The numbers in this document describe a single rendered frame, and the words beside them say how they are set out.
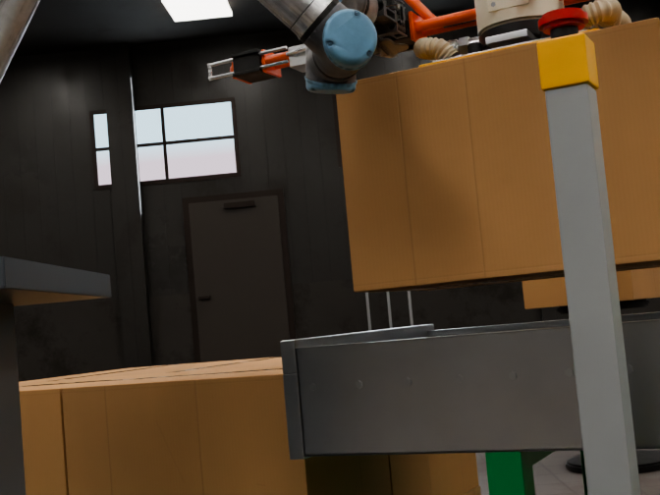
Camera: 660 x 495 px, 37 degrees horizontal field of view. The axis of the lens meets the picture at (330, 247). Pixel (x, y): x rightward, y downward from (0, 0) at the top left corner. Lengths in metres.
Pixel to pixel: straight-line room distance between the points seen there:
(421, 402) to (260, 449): 0.45
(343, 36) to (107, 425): 1.03
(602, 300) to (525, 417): 0.31
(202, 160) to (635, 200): 9.76
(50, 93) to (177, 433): 9.93
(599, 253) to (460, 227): 0.45
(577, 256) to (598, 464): 0.28
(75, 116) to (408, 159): 10.02
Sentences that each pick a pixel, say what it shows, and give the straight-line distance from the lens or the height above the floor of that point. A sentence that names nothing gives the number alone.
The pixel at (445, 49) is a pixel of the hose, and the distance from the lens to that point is 1.94.
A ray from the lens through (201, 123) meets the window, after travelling 11.38.
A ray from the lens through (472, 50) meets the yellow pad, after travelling 1.93.
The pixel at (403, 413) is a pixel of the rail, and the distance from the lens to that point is 1.69.
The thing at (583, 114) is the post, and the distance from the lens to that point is 1.42.
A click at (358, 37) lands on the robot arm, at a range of 1.63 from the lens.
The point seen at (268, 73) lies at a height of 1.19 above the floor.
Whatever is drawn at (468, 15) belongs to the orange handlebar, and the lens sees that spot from 2.03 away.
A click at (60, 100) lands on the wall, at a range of 11.83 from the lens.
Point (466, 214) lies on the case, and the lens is 1.79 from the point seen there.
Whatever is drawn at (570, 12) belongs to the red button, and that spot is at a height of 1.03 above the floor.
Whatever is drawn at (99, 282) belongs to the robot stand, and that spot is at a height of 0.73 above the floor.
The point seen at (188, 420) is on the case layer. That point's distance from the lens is 2.09.
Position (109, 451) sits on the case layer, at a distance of 2.22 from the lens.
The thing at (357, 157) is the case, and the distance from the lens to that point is 1.89.
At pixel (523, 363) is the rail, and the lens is 1.61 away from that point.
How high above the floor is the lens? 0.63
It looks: 4 degrees up
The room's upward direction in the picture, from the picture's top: 5 degrees counter-clockwise
